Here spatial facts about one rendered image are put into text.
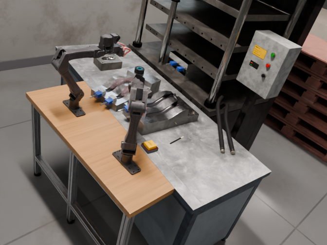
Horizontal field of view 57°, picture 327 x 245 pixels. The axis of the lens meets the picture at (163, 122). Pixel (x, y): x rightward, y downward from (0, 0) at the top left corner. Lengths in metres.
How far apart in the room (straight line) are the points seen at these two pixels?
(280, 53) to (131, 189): 1.33
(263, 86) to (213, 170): 0.76
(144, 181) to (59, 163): 1.32
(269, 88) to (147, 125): 0.92
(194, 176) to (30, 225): 1.28
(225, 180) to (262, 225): 1.10
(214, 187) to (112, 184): 0.59
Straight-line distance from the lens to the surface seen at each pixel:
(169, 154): 1.92
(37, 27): 4.18
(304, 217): 3.25
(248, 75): 2.39
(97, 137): 1.94
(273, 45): 2.26
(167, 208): 1.96
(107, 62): 2.66
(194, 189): 1.77
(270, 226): 2.96
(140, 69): 2.48
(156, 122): 2.01
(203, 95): 2.69
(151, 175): 1.76
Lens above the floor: 2.04
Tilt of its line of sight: 35 degrees down
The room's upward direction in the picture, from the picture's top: 15 degrees clockwise
